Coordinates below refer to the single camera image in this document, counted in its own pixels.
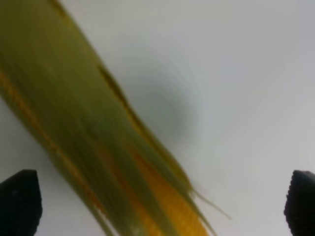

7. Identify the corn cob with green husk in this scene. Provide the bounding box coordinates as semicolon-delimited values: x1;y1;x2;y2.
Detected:
0;0;215;236

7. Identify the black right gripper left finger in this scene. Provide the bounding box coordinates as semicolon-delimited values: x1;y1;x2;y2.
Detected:
0;170;42;236

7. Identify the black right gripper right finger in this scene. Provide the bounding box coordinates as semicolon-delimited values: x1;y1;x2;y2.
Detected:
283;170;315;236

